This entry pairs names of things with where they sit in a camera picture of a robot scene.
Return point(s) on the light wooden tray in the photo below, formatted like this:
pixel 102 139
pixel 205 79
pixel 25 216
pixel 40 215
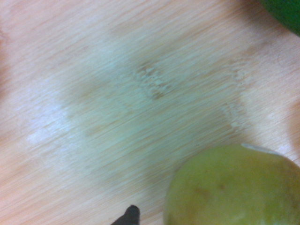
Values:
pixel 117 93

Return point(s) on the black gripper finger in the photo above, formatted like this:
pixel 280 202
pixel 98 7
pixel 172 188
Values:
pixel 131 214

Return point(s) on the dark green round fruit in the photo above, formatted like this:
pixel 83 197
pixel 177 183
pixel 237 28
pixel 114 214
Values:
pixel 284 14

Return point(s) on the green apple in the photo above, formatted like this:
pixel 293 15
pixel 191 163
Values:
pixel 234 192

